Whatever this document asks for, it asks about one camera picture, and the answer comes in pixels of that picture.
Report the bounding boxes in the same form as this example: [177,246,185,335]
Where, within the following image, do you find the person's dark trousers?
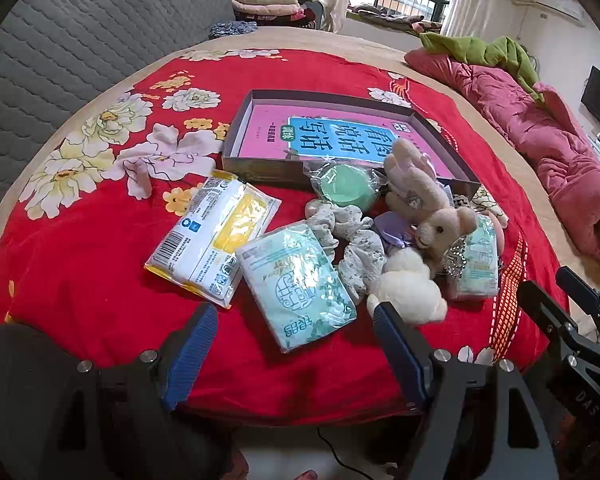
[0,310,241,480]

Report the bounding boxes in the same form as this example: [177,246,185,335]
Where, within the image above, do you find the rhinestone hair clip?
[440,240,468,278]

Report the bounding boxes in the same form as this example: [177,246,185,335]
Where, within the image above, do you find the beige bed sheet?
[0,25,600,356]

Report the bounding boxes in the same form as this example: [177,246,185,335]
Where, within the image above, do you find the white plush toy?
[366,249,449,325]

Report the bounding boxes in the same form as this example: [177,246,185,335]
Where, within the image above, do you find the cream flower scrunchie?
[467,185,510,228]

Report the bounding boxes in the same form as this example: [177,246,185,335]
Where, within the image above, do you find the white air conditioner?
[530,0,586,26]

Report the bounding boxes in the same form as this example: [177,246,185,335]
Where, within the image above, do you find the shallow cardboard box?
[222,89,481,206]

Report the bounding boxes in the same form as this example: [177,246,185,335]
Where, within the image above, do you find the black cable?
[316,427,411,480]

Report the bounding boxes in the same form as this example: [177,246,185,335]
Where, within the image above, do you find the pink quilt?
[405,49,600,276]

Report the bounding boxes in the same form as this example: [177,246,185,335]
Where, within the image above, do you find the leopard print scrunchie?
[442,185,473,211]

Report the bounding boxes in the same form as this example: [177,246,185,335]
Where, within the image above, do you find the stack of folded blankets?
[230,0,321,31]

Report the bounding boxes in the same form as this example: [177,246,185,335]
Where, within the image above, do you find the green powder puff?
[304,160,386,208]

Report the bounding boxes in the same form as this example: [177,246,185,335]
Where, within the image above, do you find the red floral blanket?
[0,49,566,428]

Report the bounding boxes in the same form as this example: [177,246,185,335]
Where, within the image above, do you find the dark patterned sill blanket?
[347,4,443,36]

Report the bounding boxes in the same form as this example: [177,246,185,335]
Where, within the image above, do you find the blue patterned cloth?
[209,20,258,41]

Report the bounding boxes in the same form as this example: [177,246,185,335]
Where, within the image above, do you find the large green tissue pack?
[235,223,358,354]

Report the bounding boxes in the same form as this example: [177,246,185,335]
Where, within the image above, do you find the white floral scrunchie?
[305,199,387,306]

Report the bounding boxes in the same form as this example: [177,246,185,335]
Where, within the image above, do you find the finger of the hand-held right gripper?
[517,280,581,348]
[555,266,600,341]

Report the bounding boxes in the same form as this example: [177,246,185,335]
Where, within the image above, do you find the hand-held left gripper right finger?
[372,302,561,480]

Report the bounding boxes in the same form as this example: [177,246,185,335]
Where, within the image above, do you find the green blanket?
[419,32,546,103]

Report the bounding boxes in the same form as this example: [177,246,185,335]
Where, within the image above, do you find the beige plush rabbit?
[382,137,478,278]

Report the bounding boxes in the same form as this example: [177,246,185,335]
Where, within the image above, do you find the yellow white tissue packet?
[144,170,283,309]

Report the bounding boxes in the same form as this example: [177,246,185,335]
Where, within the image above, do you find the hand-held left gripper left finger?
[45,302,220,480]

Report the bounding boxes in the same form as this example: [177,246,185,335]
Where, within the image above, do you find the small green tissue pack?
[450,215,501,301]

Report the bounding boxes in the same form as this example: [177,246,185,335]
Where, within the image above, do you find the purple scrunchie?
[372,211,423,256]

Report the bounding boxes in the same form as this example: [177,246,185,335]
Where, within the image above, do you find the beige makeup sponge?
[487,212,507,261]

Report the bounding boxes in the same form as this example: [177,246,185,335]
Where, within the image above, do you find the grey quilted headboard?
[0,0,238,241]

